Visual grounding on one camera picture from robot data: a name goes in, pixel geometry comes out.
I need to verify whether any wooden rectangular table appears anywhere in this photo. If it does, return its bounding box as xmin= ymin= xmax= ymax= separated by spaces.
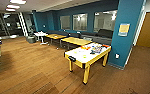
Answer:
xmin=44 ymin=33 xmax=68 ymax=46
xmin=60 ymin=36 xmax=93 ymax=51

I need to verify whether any orange red game box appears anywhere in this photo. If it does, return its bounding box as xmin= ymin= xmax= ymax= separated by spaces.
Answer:
xmin=80 ymin=44 xmax=92 ymax=51

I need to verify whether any yellow air hockey table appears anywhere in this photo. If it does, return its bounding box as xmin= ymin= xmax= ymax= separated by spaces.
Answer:
xmin=64 ymin=42 xmax=112 ymax=85

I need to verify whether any long dark bench sofa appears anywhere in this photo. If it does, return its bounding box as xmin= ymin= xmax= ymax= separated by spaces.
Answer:
xmin=45 ymin=30 xmax=82 ymax=38

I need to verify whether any blue board game box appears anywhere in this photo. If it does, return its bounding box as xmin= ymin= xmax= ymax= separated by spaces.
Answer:
xmin=90 ymin=45 xmax=104 ymax=55

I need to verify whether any interior glass window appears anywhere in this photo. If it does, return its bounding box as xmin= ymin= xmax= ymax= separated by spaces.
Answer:
xmin=93 ymin=9 xmax=119 ymax=33
xmin=59 ymin=15 xmax=72 ymax=31
xmin=73 ymin=13 xmax=89 ymax=32

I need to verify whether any dark grey sofa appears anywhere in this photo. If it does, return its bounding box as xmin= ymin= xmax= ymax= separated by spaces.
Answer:
xmin=80 ymin=28 xmax=115 ymax=46

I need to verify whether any flat red item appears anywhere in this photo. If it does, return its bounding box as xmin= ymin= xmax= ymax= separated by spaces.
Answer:
xmin=102 ymin=44 xmax=111 ymax=49

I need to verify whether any small white table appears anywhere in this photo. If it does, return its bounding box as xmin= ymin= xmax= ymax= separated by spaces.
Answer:
xmin=33 ymin=31 xmax=49 ymax=45

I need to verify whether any white pillar outlet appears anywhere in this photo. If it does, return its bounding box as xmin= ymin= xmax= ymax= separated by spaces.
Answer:
xmin=115 ymin=53 xmax=120 ymax=60

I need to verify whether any dark round waste bin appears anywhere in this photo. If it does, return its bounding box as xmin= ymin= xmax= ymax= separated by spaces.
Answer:
xmin=25 ymin=34 xmax=37 ymax=44

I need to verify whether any yellow pillar poster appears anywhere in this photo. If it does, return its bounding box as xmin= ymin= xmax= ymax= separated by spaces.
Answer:
xmin=118 ymin=22 xmax=131 ymax=37

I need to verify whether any ceiling light panel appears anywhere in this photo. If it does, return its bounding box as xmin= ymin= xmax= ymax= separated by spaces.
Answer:
xmin=9 ymin=0 xmax=27 ymax=5
xmin=6 ymin=4 xmax=21 ymax=10

